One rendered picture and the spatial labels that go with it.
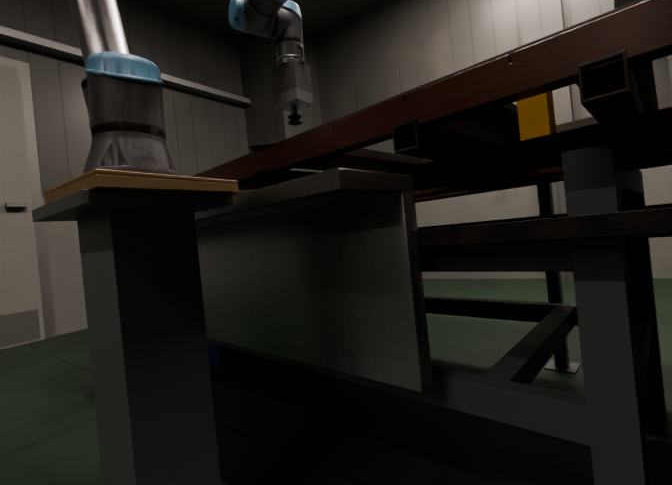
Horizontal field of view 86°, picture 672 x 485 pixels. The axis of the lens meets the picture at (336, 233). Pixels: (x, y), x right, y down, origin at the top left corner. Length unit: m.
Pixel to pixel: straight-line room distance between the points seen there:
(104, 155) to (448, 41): 3.89
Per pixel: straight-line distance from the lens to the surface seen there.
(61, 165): 3.81
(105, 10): 0.96
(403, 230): 0.64
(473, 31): 4.24
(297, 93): 1.01
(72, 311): 3.73
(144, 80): 0.74
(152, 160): 0.69
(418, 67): 4.36
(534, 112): 0.79
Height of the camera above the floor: 0.59
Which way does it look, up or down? level
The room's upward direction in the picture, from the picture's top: 6 degrees counter-clockwise
